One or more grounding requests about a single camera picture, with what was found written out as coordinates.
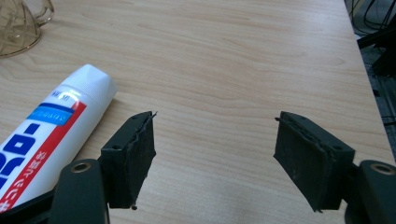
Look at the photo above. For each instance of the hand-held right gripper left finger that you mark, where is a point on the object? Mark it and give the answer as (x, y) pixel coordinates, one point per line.
(129, 158)

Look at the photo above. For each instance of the white toothpaste tube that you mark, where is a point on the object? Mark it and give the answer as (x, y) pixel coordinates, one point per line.
(62, 124)

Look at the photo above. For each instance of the black metal stand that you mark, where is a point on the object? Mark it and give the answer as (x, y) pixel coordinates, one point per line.
(384, 46)

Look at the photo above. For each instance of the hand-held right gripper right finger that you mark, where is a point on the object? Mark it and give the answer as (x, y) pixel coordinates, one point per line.
(306, 155)

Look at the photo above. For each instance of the clear glass cup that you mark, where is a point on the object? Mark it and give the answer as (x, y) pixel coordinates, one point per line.
(17, 28)

